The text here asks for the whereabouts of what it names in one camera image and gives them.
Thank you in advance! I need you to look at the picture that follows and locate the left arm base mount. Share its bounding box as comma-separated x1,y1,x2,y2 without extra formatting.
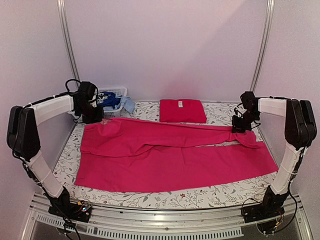
44,187,92,223

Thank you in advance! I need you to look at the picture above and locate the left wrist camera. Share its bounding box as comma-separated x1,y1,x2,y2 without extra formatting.
88,94,97,108

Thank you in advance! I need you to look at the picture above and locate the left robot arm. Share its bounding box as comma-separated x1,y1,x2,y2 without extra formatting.
6,81,104,199

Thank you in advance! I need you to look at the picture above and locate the front aluminium rail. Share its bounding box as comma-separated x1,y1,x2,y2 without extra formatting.
21,193,314,240

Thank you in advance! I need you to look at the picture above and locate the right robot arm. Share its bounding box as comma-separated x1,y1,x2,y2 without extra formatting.
231,91,317,198

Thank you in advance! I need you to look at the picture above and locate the dark blue garment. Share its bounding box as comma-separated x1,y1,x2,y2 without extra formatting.
97,91,121,109

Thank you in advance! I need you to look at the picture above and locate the right aluminium frame post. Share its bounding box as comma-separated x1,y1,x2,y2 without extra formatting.
250,0,275,92

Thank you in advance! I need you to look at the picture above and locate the white plastic laundry basket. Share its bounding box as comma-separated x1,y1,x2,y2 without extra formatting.
66,82,127,119

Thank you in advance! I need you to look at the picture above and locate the red t-shirt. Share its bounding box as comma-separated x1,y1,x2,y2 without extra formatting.
159,99,207,123

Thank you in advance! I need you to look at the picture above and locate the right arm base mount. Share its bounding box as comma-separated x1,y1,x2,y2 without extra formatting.
241,186,289,223

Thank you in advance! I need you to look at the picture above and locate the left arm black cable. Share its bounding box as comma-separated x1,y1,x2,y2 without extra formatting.
64,78,82,92

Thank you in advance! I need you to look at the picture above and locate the pink garment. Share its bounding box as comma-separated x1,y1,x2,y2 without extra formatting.
75,117,278,193

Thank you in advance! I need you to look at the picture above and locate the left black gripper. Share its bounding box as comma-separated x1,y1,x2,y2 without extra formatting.
76,102,104,124

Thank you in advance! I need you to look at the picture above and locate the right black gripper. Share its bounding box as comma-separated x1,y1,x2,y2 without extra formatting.
233,111,261,133

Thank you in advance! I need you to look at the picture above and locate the light blue cloth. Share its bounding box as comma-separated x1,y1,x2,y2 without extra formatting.
120,96,136,114

